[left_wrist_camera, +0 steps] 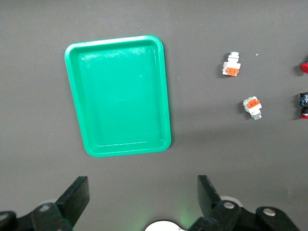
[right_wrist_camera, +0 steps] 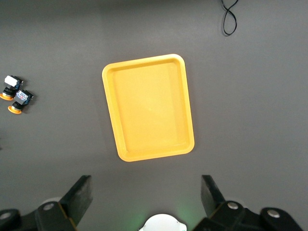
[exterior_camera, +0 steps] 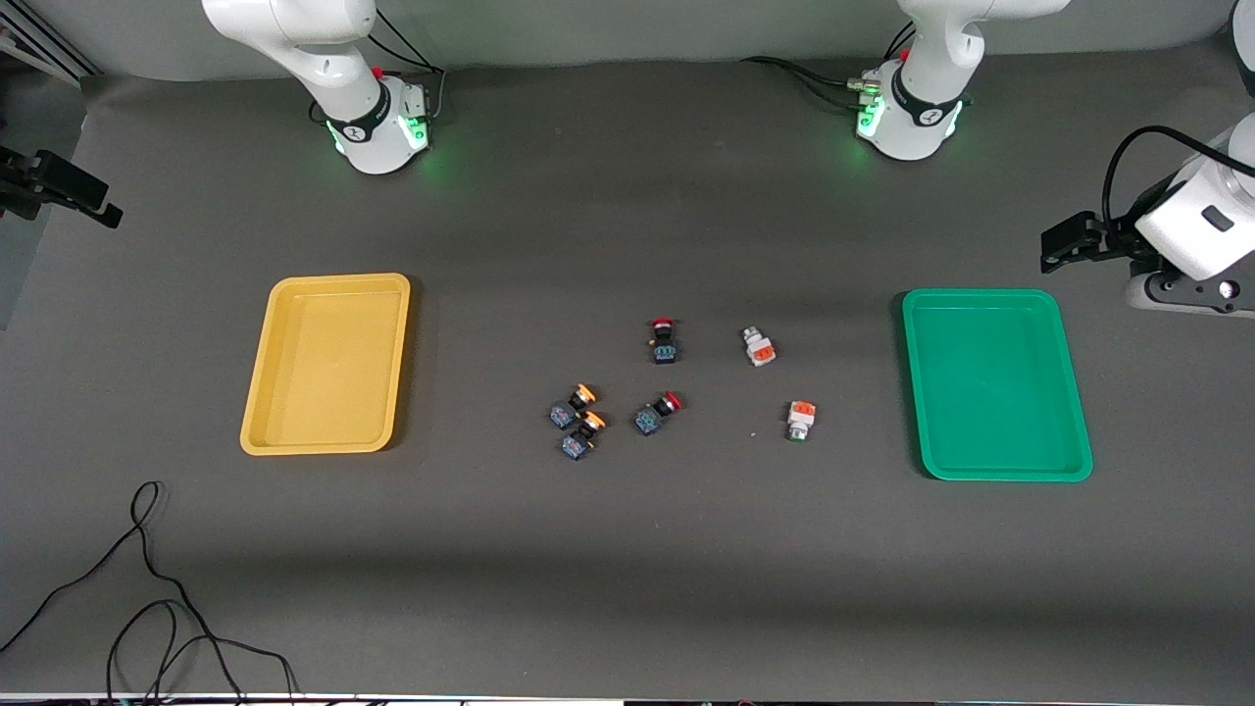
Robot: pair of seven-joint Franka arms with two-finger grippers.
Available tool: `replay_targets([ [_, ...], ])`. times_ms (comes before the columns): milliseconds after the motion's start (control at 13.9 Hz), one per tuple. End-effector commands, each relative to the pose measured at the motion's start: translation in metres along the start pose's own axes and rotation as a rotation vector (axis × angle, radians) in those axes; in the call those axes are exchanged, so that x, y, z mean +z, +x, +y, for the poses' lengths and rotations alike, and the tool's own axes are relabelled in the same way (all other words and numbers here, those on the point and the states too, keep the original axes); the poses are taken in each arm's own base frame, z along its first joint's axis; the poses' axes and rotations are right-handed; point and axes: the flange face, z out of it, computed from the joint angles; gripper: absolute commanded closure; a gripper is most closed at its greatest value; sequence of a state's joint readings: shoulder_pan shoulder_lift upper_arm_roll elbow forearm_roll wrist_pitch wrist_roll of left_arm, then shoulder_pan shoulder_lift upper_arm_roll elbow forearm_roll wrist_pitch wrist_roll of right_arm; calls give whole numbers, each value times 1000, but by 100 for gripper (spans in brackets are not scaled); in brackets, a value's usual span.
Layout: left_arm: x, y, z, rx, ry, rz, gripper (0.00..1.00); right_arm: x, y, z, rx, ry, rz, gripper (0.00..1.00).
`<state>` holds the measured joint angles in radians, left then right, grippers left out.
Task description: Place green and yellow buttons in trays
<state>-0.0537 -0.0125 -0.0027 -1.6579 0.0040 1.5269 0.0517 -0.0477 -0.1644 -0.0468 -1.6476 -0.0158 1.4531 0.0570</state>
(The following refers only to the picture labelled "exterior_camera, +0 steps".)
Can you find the yellow plastic tray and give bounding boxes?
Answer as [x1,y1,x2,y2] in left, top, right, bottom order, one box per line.
[239,273,413,458]

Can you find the black left arm base cables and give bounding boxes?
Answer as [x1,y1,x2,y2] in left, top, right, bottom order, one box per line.
[740,22,918,111]

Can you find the grey aluminium frame rail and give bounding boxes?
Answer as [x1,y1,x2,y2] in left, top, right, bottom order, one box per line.
[0,18,101,87]

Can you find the yellow push button switch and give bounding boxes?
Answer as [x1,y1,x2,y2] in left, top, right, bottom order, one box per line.
[561,411,607,462]
[549,383,597,429]

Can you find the black right arm base cables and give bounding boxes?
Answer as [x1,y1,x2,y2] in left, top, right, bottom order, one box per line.
[312,8,448,126]

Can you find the thin black loose cable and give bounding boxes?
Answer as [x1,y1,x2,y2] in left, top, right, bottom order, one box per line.
[0,479,300,706]

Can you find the black arm base cables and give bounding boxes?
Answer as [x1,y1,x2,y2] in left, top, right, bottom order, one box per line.
[312,8,448,126]
[740,22,918,111]

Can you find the green plastic tray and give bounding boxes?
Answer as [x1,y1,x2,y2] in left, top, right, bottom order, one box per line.
[901,287,1095,483]

